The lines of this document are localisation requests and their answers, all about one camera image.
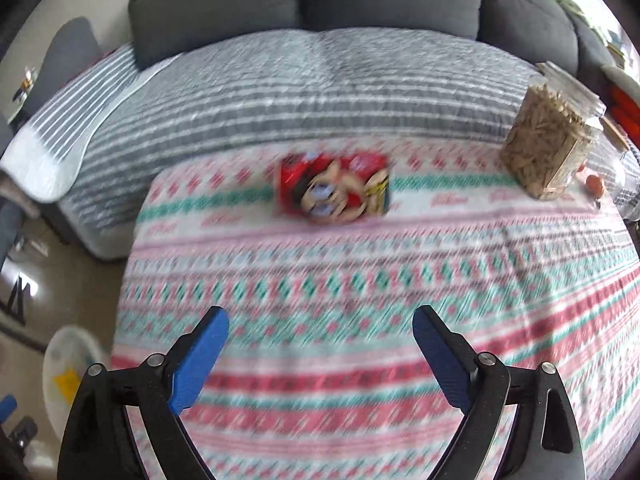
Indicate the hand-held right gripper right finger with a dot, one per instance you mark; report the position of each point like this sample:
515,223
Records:
442,360

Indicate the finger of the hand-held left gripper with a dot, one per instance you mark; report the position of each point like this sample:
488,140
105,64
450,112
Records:
7,405

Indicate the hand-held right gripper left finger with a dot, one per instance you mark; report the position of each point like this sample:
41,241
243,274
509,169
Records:
200,360

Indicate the red printed snack package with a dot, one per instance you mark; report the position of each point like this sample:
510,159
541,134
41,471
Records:
330,187

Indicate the black floor stand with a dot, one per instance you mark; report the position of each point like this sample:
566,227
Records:
20,290

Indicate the red green patterned blanket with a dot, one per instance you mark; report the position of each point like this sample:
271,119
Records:
350,285

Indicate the small red object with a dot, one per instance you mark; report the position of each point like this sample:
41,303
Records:
595,185

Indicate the glass jar of wooden sticks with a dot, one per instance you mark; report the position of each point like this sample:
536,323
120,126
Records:
545,145

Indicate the grey white striped pillow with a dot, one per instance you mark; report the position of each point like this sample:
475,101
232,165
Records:
65,125

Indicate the grey striped quilt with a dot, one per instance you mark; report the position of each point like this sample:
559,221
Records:
300,85

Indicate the orange plush cushion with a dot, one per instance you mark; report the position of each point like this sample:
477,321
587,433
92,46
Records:
627,110

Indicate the grey chair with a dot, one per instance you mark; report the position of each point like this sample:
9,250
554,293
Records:
75,45

